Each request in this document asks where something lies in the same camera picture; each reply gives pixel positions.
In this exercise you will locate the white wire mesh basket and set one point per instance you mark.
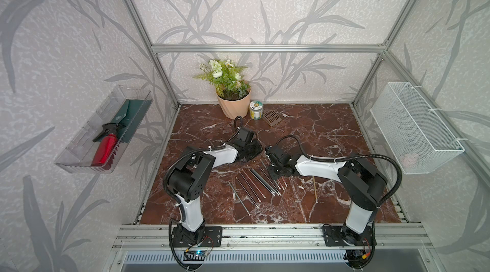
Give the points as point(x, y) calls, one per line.
point(410, 125)

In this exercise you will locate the pink object in basket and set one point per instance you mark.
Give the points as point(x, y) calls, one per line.
point(409, 160)

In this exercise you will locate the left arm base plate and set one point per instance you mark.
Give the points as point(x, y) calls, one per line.
point(209, 236)

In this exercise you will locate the brown slotted plastic piece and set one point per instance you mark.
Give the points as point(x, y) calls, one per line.
point(272, 118)

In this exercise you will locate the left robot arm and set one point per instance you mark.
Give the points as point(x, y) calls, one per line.
point(187, 177)

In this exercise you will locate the dark blue pencil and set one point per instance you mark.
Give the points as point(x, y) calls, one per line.
point(247, 193)

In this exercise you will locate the circuit board with wires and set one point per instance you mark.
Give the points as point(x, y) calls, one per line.
point(196, 255)

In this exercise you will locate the red striped pencil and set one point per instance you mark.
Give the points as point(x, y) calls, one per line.
point(255, 186)

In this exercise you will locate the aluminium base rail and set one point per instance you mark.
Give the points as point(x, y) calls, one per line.
point(273, 237)

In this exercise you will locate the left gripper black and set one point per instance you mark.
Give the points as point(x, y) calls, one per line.
point(258, 147)

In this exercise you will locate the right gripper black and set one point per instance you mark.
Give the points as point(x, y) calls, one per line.
point(270, 171)

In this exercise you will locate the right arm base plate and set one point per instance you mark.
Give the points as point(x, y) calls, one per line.
point(343, 236)

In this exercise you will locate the green pencil clear cap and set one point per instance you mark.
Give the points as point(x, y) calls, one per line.
point(269, 179)

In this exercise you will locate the red spray bottle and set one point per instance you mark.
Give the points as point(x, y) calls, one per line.
point(108, 142)

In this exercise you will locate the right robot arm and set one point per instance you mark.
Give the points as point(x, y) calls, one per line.
point(364, 184)

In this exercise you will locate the terracotta pot with plant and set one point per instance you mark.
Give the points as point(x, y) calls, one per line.
point(232, 90)

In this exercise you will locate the green garden trowel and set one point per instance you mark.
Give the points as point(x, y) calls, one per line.
point(127, 118)

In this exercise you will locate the blue striped pencil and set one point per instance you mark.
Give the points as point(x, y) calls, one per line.
point(250, 187)

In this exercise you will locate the clear plastic wall tray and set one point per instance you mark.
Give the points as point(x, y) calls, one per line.
point(79, 153)

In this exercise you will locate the yellow green tin can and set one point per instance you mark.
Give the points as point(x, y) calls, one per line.
point(256, 109)

